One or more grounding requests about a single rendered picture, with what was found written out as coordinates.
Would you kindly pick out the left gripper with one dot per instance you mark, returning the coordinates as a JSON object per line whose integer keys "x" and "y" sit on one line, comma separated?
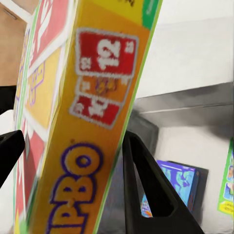
{"x": 7, "y": 98}

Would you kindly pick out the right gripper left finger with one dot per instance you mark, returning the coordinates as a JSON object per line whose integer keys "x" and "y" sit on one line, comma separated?
{"x": 12, "y": 145}

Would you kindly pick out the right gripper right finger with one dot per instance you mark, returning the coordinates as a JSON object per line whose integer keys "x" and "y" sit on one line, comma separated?
{"x": 170, "y": 214}

